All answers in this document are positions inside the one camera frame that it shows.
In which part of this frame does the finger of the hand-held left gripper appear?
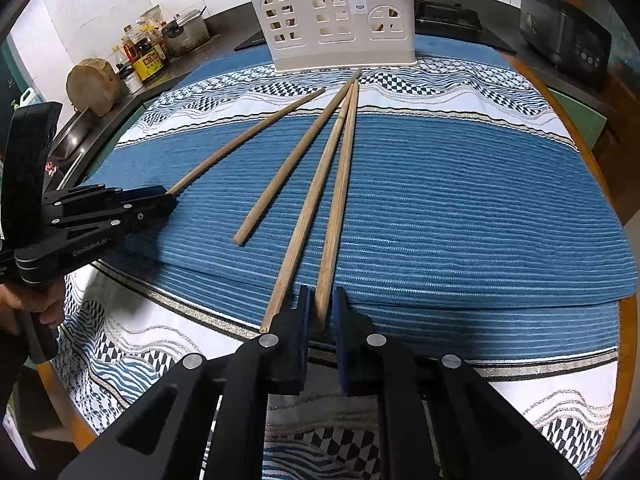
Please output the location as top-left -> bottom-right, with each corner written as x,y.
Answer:
42,186 -> 177,208
47,201 -> 179,242

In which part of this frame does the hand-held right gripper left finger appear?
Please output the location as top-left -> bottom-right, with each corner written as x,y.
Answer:
57,285 -> 313,480

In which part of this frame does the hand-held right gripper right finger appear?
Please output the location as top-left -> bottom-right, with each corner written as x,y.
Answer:
332,287 -> 581,480

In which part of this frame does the long wooden chopstick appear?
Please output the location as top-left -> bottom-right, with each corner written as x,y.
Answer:
234,70 -> 362,247
167,87 -> 327,197
260,82 -> 357,333
314,80 -> 361,333

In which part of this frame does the white plastic utensil holder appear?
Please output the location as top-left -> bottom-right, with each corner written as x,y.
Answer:
244,0 -> 417,73

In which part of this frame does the person's left hand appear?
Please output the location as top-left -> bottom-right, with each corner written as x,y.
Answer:
0,279 -> 66,333

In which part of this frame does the metal basin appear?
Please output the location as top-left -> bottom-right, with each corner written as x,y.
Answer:
50,107 -> 108,161

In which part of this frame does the round wooden chopping block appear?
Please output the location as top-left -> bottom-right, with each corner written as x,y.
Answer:
66,58 -> 126,118

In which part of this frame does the small white jar black lid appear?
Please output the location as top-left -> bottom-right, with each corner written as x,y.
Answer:
117,62 -> 146,95

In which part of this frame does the yellow label sauce bottle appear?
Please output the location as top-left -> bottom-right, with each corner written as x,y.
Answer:
122,30 -> 168,83

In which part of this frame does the dark sauce bottle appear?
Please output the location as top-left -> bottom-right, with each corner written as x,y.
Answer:
122,24 -> 146,61

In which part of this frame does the metal pressure cooker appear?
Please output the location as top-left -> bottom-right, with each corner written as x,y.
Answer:
161,7 -> 211,58

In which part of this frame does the blue patterned tablecloth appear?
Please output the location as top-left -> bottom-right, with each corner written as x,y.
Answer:
47,35 -> 640,480

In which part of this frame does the seasoning bag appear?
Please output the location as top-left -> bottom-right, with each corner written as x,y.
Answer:
140,5 -> 166,31

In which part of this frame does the green kitchen cabinet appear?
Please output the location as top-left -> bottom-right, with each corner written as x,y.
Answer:
542,82 -> 608,153

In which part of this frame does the black rice cooker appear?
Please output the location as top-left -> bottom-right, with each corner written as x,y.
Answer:
519,0 -> 613,93

